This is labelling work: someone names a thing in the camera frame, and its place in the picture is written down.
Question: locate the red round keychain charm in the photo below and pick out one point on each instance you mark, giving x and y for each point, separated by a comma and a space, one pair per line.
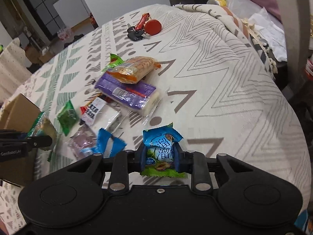
152, 27

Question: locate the black shoes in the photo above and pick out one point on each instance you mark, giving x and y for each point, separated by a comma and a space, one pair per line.
76, 38

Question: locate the green nut snack packet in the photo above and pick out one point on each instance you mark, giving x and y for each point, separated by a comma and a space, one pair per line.
42, 126

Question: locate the orange bread package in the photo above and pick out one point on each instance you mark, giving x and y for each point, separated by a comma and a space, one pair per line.
134, 69

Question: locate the purple clear snack packet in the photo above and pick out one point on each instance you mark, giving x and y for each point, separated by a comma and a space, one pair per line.
82, 142

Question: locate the yellow tape roll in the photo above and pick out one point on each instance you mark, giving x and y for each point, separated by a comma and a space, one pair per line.
217, 2

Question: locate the red white snack packet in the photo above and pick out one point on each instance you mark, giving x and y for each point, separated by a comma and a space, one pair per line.
100, 114

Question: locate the brown cardboard box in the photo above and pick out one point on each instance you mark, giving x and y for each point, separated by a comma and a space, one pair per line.
25, 130

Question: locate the dark red bottle on floor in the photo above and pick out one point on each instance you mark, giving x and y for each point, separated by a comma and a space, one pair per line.
93, 21

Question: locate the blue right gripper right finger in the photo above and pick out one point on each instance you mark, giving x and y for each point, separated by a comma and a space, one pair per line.
193, 163

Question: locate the blue green snack packet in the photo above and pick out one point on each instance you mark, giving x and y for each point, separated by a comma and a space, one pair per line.
159, 160

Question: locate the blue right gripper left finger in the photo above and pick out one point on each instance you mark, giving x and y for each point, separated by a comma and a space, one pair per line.
123, 164

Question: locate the white plastic bag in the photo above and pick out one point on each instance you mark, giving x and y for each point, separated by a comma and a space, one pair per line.
265, 24

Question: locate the white desk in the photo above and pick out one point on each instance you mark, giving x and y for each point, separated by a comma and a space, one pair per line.
295, 18

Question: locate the purple white cake package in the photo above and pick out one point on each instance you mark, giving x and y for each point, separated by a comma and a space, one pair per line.
140, 97

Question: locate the black car keys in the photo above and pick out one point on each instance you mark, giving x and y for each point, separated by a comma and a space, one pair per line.
135, 35

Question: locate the patterned bed blanket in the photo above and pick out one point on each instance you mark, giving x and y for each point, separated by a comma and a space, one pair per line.
219, 96

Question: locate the bright green snack packet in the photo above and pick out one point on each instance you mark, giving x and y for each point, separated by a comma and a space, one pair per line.
115, 60

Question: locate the pink water bottle pack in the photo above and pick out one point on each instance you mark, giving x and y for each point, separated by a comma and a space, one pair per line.
64, 33

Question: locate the round table with cloth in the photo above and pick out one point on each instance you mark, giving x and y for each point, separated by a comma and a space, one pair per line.
13, 69

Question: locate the dark green snack packet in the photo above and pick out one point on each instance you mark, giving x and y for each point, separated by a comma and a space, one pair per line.
67, 117

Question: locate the blue white snack packet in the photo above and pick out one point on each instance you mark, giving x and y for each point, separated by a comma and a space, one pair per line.
107, 144

